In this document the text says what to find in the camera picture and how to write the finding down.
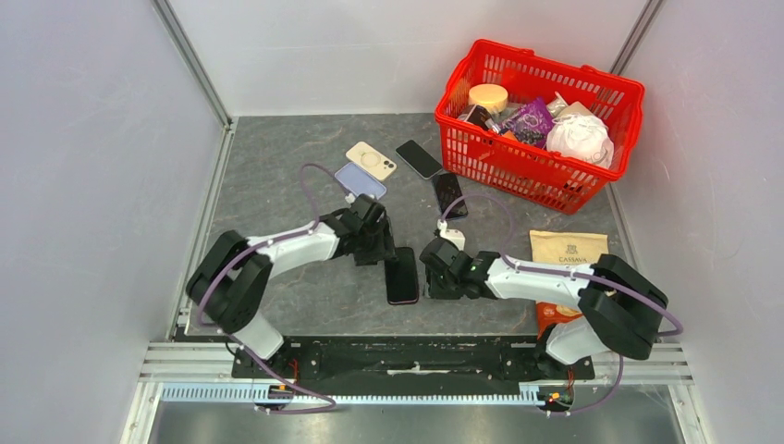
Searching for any black smartphone purple edge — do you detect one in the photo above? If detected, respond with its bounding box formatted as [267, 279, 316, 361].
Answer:
[386, 248, 419, 302]

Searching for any black phone case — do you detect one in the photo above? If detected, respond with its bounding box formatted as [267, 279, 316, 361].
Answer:
[384, 246, 422, 306]

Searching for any lavender phone case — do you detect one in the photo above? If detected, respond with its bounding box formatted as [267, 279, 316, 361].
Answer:
[335, 163, 387, 199]

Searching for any dark blue smartphone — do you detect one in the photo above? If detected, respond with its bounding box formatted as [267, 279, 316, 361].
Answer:
[431, 173, 468, 221]

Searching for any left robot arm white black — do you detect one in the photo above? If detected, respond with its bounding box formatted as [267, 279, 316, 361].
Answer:
[185, 194, 396, 378]

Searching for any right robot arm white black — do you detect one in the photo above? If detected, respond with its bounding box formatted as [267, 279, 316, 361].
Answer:
[420, 238, 668, 378]

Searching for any beige phone case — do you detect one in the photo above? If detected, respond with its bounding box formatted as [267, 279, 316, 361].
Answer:
[345, 142, 398, 182]

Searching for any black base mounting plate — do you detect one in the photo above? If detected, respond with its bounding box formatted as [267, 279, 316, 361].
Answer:
[267, 335, 595, 396]

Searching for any black smartphone near basket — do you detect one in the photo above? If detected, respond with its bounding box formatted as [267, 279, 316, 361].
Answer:
[395, 140, 443, 179]

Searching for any cassava chips bag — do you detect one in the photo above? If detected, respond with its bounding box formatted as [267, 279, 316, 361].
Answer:
[529, 230, 609, 337]

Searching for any red plastic shopping basket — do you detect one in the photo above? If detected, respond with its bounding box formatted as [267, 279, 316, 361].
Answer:
[435, 40, 644, 214]

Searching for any purple snack packet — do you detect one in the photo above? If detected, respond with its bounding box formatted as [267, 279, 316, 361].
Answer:
[501, 97, 555, 148]

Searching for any yellow lid jar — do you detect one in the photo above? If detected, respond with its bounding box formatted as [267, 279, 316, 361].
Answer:
[468, 83, 508, 115]

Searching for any white plastic bag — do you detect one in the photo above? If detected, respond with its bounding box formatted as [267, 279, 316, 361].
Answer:
[545, 114, 615, 168]

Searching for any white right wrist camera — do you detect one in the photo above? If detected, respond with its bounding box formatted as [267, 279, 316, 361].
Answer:
[435, 220, 466, 251]

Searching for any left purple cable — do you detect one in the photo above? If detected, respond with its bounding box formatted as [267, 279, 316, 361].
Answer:
[195, 163, 339, 416]

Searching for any purple cable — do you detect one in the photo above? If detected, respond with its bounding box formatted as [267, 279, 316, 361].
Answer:
[195, 163, 339, 416]
[437, 193, 685, 418]

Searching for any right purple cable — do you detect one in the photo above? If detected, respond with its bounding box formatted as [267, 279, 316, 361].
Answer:
[437, 193, 685, 418]

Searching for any aluminium frame rail front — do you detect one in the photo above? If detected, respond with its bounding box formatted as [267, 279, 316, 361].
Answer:
[139, 342, 694, 405]

